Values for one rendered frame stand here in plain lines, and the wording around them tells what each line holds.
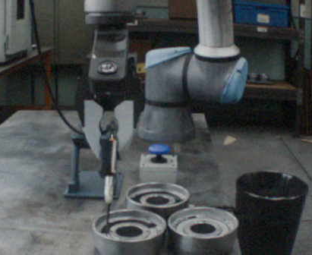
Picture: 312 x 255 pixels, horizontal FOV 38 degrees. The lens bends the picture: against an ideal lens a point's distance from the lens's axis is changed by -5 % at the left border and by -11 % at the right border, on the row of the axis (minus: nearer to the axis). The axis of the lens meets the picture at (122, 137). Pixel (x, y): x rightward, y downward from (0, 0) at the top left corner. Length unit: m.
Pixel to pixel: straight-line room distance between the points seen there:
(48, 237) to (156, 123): 0.56
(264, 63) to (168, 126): 3.66
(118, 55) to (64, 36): 3.94
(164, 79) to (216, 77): 0.14
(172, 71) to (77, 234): 0.57
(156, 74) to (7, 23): 1.81
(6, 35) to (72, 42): 1.71
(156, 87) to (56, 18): 3.41
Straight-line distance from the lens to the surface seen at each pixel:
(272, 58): 4.83
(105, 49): 0.63
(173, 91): 1.20
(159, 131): 1.21
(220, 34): 1.13
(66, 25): 4.54
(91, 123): 0.69
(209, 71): 1.15
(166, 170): 0.91
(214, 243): 0.67
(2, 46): 2.91
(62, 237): 0.74
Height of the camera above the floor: 1.15
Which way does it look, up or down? 16 degrees down
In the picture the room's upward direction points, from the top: straight up
